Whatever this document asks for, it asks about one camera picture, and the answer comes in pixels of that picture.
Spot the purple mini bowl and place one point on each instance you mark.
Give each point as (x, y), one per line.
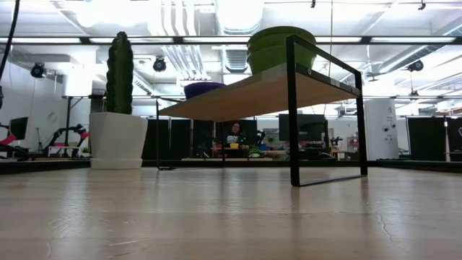
(202, 89)

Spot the green bowl floral inside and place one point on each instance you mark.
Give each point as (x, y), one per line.
(270, 59)
(270, 33)

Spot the black red background robot arm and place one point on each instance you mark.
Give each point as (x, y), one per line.
(77, 128)
(7, 140)

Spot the yellow cup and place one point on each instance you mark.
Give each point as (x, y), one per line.
(234, 146)

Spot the black partition panel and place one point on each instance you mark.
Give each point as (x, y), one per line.
(180, 137)
(426, 137)

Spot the black computer monitor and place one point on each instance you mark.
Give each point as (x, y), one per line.
(310, 130)

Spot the black ceiling spotlight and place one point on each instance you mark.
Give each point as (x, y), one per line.
(416, 65)
(38, 70)
(159, 64)

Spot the white hexagonal plant pot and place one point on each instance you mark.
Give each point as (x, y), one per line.
(115, 141)

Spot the white cylindrical column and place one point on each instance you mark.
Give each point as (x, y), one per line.
(380, 126)

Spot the small black monitor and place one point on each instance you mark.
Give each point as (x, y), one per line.
(18, 128)

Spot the wooden shelf black metal frame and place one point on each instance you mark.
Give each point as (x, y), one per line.
(260, 94)

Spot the silver ventilation duct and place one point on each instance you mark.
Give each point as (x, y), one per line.
(240, 16)

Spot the black aluminium table frame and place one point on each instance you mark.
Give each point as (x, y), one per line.
(397, 164)

